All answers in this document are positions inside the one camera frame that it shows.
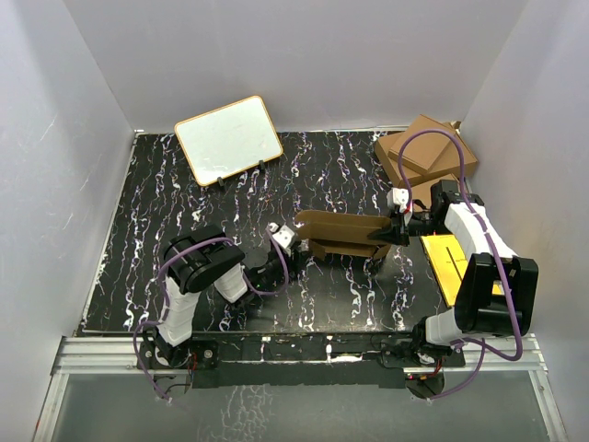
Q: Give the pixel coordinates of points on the whiteboard with orange frame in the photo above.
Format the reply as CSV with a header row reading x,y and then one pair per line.
x,y
224,142

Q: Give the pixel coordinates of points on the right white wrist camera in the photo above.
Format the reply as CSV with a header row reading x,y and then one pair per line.
x,y
398,201

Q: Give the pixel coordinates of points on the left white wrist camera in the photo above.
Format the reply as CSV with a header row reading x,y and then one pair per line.
x,y
284,236

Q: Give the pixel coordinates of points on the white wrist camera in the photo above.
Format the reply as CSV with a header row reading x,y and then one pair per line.
x,y
398,201
284,236

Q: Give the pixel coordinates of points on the black base frame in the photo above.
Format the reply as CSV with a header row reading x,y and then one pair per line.
x,y
366,373

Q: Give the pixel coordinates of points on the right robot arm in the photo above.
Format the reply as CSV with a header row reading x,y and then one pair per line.
x,y
496,294

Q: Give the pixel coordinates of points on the aluminium rail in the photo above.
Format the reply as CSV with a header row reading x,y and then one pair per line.
x,y
110,355

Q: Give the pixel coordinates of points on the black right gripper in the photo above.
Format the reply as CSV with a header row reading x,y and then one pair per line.
x,y
399,233

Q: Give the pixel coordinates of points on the yellow booklet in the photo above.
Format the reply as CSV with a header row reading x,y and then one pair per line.
x,y
449,264

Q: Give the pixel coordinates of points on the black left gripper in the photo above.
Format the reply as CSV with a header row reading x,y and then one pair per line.
x,y
296,260

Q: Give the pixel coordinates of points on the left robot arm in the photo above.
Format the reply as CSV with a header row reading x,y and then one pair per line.
x,y
204,258

